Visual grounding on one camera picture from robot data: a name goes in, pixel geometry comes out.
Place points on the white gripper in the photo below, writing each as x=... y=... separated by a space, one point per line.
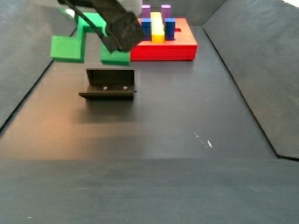
x=101 y=6

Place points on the green U-shaped block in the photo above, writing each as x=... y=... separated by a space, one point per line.
x=68 y=49

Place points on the red base board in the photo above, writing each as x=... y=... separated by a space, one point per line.
x=172 y=50

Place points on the black L-shaped fixture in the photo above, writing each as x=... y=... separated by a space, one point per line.
x=109 y=83

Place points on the yellow long bar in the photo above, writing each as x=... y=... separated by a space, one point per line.
x=156 y=27

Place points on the purple post right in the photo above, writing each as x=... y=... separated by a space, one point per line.
x=146 y=11

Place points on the purple post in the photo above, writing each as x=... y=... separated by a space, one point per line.
x=146 y=11
x=166 y=10

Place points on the blue post right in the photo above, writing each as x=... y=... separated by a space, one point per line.
x=146 y=25

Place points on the blue post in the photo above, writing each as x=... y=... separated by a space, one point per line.
x=146 y=25
x=168 y=28

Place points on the purple post left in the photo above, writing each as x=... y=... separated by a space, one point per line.
x=166 y=10

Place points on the blue post left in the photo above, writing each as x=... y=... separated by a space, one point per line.
x=168 y=28

